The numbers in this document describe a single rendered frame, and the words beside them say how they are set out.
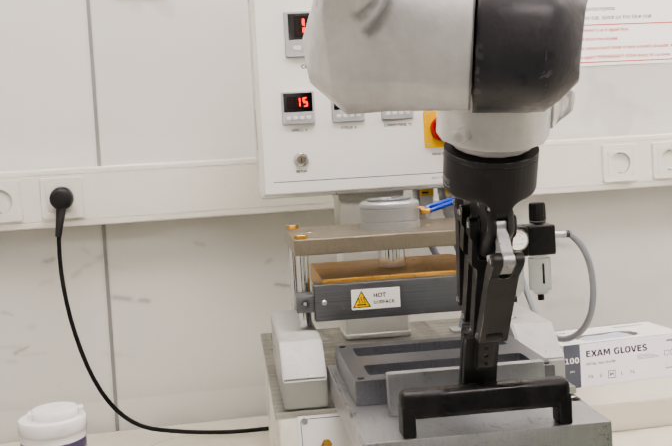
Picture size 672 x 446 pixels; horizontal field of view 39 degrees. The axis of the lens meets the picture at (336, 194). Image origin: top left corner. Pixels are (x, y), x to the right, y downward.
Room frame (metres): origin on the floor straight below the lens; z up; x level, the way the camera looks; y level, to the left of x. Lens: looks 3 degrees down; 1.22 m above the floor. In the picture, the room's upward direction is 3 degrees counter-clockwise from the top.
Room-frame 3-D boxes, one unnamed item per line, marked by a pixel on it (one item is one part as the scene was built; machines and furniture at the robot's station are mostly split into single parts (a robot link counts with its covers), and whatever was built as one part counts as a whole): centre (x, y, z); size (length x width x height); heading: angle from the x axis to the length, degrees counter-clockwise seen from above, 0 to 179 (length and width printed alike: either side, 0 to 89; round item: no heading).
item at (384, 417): (0.94, -0.10, 0.97); 0.30 x 0.22 x 0.08; 6
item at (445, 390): (0.81, -0.12, 0.99); 0.15 x 0.02 x 0.04; 96
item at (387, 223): (1.28, -0.09, 1.08); 0.31 x 0.24 x 0.13; 96
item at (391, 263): (1.25, -0.08, 1.07); 0.22 x 0.17 x 0.10; 96
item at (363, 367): (0.99, -0.10, 0.98); 0.20 x 0.17 x 0.03; 96
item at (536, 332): (1.19, -0.22, 0.97); 0.26 x 0.05 x 0.07; 6
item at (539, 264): (1.40, -0.28, 1.05); 0.15 x 0.05 x 0.15; 96
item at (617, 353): (1.63, -0.46, 0.83); 0.23 x 0.12 x 0.07; 104
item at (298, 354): (1.16, 0.06, 0.97); 0.25 x 0.05 x 0.07; 6
